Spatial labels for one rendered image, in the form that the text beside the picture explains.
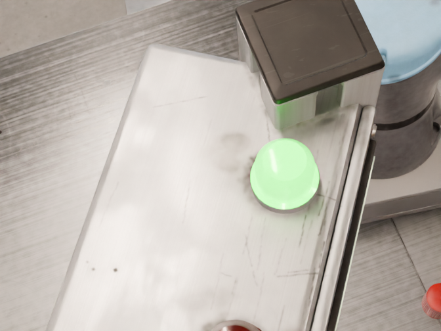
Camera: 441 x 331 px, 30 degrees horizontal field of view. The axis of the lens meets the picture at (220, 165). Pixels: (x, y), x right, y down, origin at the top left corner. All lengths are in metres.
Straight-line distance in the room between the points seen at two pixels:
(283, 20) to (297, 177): 0.06
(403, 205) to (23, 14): 1.46
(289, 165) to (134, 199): 0.06
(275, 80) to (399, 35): 0.47
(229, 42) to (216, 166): 0.79
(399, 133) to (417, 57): 0.14
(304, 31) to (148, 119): 0.07
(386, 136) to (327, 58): 0.58
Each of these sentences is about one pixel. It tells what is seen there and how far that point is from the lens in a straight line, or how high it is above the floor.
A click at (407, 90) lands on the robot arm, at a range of 0.82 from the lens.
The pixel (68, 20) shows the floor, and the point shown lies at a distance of 2.19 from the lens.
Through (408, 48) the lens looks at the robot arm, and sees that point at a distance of 0.77.
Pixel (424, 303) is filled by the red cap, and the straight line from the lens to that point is 0.96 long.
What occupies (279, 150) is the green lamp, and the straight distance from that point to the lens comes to 0.30.
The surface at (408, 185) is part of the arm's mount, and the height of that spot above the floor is 0.90.
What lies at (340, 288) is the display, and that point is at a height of 1.46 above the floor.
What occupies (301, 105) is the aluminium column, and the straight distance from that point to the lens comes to 0.31.
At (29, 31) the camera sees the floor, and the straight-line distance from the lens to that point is 2.20.
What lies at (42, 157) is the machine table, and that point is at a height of 0.83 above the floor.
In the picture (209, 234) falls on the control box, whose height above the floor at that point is 1.47.
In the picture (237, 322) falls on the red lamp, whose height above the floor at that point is 1.49.
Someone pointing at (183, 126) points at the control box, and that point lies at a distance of 0.33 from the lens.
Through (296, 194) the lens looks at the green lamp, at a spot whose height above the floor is 1.49.
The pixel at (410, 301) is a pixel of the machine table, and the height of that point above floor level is 0.83.
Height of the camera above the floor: 1.77
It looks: 66 degrees down
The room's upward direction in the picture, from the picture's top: 10 degrees counter-clockwise
